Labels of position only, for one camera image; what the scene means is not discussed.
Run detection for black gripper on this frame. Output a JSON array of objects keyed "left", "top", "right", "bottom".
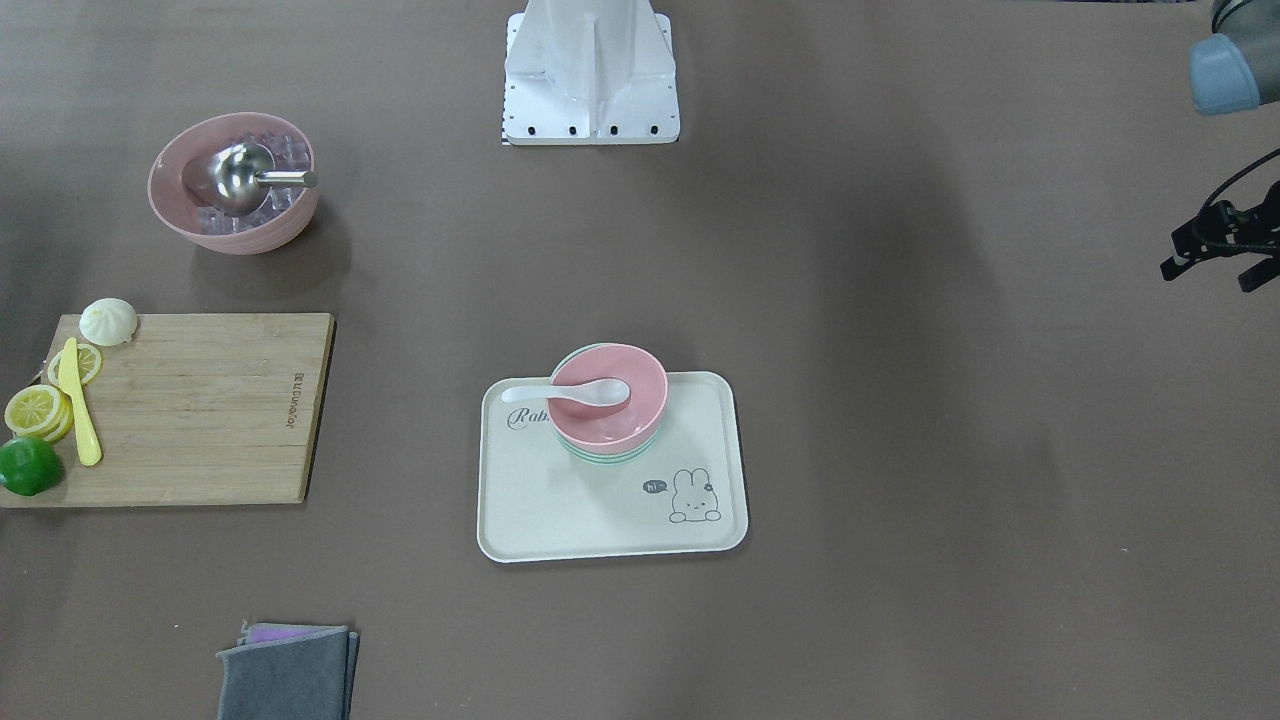
[{"left": 1158, "top": 201, "right": 1280, "bottom": 293}]

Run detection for white ceramic spoon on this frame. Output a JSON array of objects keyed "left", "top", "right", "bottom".
[{"left": 500, "top": 378, "right": 631, "bottom": 407}]

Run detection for small pink bowl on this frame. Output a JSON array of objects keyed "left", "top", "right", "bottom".
[{"left": 547, "top": 343, "right": 669, "bottom": 455}]

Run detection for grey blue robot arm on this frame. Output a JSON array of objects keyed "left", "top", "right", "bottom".
[{"left": 1160, "top": 1, "right": 1279, "bottom": 293}]

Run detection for large pink ice bowl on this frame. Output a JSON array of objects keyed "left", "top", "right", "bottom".
[{"left": 148, "top": 111, "right": 319, "bottom": 255}]

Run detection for lemon slice stack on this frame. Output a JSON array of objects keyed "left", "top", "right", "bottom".
[{"left": 3, "top": 384, "right": 74, "bottom": 443}]

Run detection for stacked green bowls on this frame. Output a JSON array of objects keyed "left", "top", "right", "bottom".
[{"left": 547, "top": 343, "right": 669, "bottom": 464}]

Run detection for cream rabbit tray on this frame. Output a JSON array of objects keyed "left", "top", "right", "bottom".
[{"left": 476, "top": 372, "right": 749, "bottom": 562}]

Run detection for metal ice scoop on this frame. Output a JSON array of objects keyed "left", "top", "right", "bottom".
[{"left": 210, "top": 143, "right": 317, "bottom": 217}]

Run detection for grey folded cloth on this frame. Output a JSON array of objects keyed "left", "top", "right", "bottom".
[{"left": 216, "top": 623, "right": 360, "bottom": 719}]

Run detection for wooden cutting board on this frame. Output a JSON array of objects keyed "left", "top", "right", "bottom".
[{"left": 3, "top": 313, "right": 335, "bottom": 509}]

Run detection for white steamed bun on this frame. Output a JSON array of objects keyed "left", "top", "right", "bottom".
[{"left": 78, "top": 297, "right": 140, "bottom": 347}]

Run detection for lemon slice under knife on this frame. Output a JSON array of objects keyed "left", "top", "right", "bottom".
[{"left": 45, "top": 342, "right": 102, "bottom": 387}]

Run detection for yellow plastic knife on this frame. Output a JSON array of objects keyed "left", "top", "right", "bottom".
[{"left": 58, "top": 337, "right": 104, "bottom": 468}]

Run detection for green lime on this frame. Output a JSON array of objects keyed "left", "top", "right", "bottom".
[{"left": 1, "top": 437, "right": 65, "bottom": 497}]

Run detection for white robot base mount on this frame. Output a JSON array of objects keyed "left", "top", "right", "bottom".
[{"left": 500, "top": 1, "right": 681, "bottom": 146}]

